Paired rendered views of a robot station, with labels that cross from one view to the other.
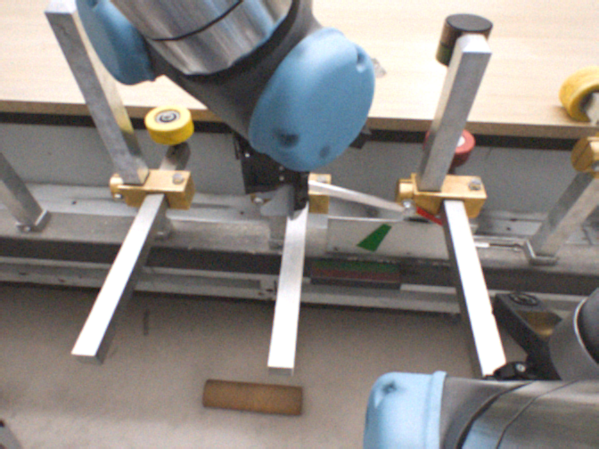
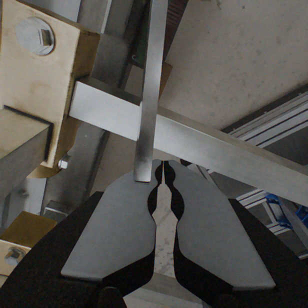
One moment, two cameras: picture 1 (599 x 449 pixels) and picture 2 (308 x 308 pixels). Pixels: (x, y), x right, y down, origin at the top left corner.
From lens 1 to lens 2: 0.51 m
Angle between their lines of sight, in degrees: 53
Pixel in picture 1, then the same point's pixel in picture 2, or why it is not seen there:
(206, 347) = not seen: hidden behind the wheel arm
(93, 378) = (113, 177)
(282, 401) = (163, 78)
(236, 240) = (82, 146)
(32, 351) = not seen: hidden behind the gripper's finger
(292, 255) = (207, 153)
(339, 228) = (117, 11)
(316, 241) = (102, 45)
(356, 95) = not seen: outside the picture
